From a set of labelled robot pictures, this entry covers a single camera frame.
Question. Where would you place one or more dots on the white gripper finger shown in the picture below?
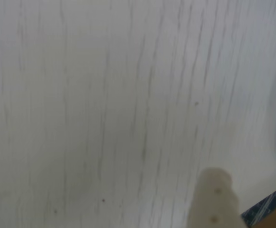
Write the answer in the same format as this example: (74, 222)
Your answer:
(214, 204)

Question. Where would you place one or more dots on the dark blue tan-edged board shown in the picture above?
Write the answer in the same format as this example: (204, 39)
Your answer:
(269, 209)

